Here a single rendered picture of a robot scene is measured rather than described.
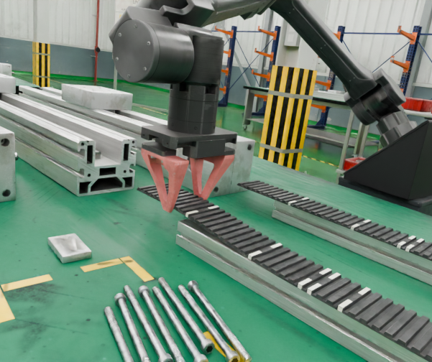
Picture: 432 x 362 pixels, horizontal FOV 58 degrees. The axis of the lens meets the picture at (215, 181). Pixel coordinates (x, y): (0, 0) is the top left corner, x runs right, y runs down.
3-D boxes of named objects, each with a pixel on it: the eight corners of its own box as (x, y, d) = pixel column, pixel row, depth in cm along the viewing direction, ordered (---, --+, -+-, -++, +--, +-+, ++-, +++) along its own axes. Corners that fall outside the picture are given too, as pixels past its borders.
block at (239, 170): (256, 189, 74) (264, 139, 72) (209, 197, 66) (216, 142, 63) (223, 176, 80) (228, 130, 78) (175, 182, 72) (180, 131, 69)
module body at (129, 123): (214, 177, 79) (219, 136, 76) (175, 182, 72) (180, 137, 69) (50, 113, 132) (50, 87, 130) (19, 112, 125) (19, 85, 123)
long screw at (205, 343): (214, 353, 30) (216, 342, 30) (203, 356, 29) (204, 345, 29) (165, 284, 39) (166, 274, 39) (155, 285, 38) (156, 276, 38)
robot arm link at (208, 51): (235, 32, 44) (196, 29, 47) (197, 23, 39) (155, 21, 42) (228, 94, 46) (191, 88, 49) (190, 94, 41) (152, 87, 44)
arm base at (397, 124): (438, 133, 90) (394, 160, 98) (420, 105, 92) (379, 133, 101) (421, 133, 84) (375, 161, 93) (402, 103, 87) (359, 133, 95)
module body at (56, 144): (134, 188, 66) (136, 138, 63) (76, 197, 59) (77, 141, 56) (-12, 112, 119) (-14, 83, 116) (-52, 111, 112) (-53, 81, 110)
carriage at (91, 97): (131, 121, 99) (132, 93, 97) (90, 121, 91) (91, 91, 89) (99, 110, 109) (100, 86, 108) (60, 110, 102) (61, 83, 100)
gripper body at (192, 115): (138, 141, 46) (141, 76, 44) (203, 137, 53) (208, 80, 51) (172, 154, 41) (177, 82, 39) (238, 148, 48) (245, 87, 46)
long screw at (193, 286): (186, 289, 38) (187, 280, 38) (195, 287, 38) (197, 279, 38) (241, 368, 29) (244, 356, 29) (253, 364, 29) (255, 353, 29)
